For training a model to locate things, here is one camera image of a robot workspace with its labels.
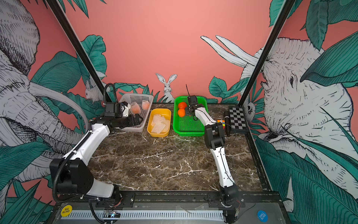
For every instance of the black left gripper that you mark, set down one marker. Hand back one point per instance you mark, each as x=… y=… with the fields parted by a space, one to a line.
x=132 y=122

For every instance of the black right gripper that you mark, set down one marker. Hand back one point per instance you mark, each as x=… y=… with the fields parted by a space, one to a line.
x=188 y=110

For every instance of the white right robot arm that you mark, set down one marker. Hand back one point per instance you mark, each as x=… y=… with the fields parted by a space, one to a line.
x=215 y=140

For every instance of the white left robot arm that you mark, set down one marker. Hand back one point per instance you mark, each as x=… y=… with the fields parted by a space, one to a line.
x=70 y=175

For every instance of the white plastic perforated basket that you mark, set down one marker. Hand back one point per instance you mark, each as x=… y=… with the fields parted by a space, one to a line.
x=135 y=97

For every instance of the green plastic perforated basket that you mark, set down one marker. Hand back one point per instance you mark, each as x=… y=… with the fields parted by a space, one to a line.
x=187 y=125

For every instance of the yellow plastic tub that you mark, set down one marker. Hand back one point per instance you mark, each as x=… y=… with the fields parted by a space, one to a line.
x=162 y=111

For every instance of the colourful rubiks cube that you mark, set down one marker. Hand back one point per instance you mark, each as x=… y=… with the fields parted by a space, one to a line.
x=221 y=121

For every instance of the black cylindrical microphone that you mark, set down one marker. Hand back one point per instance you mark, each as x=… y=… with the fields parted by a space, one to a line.
x=227 y=123

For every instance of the black white folding chessboard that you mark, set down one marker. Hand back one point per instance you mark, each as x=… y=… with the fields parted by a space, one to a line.
x=238 y=122

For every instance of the yellow round sticker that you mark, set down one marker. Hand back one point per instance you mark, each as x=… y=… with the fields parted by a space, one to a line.
x=66 y=211

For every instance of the blue round sticker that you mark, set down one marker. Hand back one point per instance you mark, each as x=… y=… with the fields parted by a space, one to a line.
x=262 y=216

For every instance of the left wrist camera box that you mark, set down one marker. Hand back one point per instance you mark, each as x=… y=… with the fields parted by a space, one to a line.
x=117 y=110

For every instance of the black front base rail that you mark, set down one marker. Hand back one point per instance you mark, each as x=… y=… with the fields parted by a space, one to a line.
x=214 y=199

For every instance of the white slotted front rail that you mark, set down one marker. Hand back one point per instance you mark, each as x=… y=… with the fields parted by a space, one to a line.
x=163 y=214

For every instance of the black frame post right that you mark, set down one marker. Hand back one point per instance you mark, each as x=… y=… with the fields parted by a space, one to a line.
x=285 y=10

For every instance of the black frame post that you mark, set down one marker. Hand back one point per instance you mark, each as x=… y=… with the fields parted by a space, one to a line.
x=72 y=36
x=285 y=10

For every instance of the black frame post left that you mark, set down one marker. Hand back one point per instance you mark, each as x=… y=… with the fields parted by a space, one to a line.
x=72 y=36

